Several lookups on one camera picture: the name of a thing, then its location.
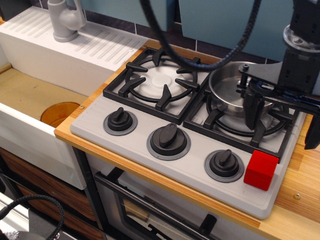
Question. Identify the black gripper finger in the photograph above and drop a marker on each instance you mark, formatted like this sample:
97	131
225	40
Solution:
312	138
253	105

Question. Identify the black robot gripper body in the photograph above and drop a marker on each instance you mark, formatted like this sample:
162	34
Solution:
293	82

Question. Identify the stainless steel pan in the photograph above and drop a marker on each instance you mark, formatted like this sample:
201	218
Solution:
223	84

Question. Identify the red wooden cube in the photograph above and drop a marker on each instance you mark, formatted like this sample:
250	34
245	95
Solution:
260	170

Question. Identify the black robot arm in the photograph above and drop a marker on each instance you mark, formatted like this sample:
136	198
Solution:
303	32

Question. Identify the black right stove knob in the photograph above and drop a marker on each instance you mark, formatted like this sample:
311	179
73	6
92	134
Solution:
224	166

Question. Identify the black stove knob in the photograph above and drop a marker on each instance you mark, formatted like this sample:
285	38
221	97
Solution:
168	143
120	122
224	166

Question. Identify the grey toy stove top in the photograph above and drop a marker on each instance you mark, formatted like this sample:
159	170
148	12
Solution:
189	169

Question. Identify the black middle stove knob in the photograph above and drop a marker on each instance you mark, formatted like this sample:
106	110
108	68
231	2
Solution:
168	143

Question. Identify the black left stove knob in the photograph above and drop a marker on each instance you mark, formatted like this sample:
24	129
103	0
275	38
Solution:
120	122

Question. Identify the black right burner grate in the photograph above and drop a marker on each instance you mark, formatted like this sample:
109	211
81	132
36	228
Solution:
275	132

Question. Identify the black burner grate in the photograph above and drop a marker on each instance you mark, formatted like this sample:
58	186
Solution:
153	86
275	132

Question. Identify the teal cabinet right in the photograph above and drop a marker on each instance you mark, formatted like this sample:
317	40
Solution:
223	22

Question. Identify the teal cabinet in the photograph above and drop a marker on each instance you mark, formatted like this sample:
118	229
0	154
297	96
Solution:
132	11
223	22

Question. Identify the black left burner grate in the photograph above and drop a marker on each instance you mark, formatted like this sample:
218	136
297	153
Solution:
153	86

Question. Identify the teal cabinet left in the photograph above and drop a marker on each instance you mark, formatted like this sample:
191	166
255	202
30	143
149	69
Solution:
132	11

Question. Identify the white oven door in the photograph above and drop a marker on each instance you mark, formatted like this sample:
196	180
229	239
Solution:
144	211

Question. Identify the orange plastic plate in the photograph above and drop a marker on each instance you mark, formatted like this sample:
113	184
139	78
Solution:
57	113

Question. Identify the grey toy faucet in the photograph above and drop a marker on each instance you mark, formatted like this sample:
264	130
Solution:
65	22

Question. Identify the white toy sink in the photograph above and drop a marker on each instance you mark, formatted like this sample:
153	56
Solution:
38	72

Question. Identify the black oven door handle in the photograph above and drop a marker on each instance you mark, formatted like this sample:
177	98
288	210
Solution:
111	182

